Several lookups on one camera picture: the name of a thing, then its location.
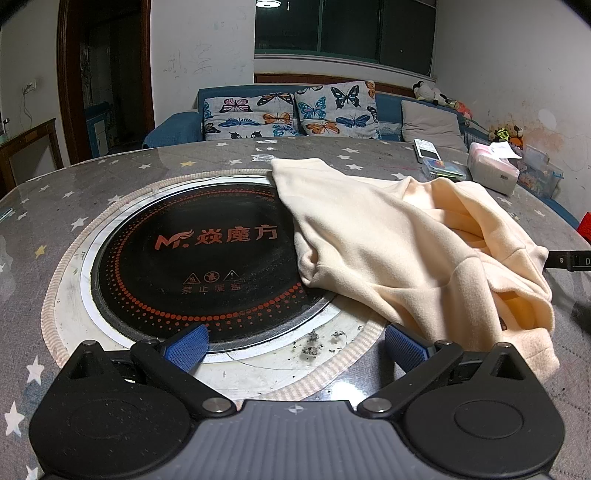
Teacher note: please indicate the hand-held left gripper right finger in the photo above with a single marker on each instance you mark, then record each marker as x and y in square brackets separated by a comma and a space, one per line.
[406, 349]

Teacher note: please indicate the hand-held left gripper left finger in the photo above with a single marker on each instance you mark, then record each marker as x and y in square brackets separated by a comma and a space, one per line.
[187, 349]

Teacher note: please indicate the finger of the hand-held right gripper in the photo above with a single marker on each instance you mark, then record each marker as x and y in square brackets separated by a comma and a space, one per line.
[568, 260]

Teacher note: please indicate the cream sweater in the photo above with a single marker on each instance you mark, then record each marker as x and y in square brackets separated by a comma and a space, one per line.
[369, 230]

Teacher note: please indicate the red box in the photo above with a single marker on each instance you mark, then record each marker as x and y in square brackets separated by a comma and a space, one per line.
[585, 226]

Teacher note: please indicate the round black induction cooktop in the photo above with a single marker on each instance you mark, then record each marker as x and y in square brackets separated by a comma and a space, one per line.
[184, 277]

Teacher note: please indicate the clear plastic storage box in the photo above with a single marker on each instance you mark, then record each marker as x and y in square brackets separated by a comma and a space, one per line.
[540, 177]

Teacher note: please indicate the tissue box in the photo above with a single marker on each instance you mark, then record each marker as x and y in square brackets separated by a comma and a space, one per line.
[489, 173]

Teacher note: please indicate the small toy figures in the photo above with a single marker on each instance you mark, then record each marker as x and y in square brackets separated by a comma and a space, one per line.
[505, 135]

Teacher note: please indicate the clear box of coloured pieces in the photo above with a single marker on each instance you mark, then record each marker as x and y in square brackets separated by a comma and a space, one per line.
[443, 168]

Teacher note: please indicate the white remote control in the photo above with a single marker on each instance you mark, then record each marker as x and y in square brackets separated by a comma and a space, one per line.
[425, 150]

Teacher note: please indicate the grey star-patterned tablecloth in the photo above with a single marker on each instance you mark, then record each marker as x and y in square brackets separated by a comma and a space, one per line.
[92, 194]

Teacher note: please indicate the pile of colourful plush toys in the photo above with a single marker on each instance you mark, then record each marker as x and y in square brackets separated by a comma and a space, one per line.
[459, 108]

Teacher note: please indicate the plain grey pillow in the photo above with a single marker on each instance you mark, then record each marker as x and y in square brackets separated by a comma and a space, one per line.
[431, 124]

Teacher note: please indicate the black and white plush toy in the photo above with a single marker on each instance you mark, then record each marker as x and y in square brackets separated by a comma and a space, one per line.
[427, 92]

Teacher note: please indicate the blue sofa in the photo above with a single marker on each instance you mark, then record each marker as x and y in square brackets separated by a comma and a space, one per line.
[178, 129]

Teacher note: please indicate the blue cabinet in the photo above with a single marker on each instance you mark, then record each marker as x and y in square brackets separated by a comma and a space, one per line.
[98, 131]

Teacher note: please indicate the butterfly print pillow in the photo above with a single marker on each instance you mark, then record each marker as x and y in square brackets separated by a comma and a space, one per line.
[332, 110]
[249, 115]

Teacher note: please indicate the wooden side table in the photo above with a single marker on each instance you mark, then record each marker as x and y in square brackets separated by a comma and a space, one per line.
[27, 143]

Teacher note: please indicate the dark window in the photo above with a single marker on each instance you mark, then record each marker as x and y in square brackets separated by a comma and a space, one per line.
[346, 32]

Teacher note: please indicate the dark wooden door frame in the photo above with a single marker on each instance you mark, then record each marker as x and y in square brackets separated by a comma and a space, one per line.
[67, 69]

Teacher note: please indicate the wall socket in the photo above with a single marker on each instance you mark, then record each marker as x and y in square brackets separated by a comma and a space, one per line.
[30, 86]

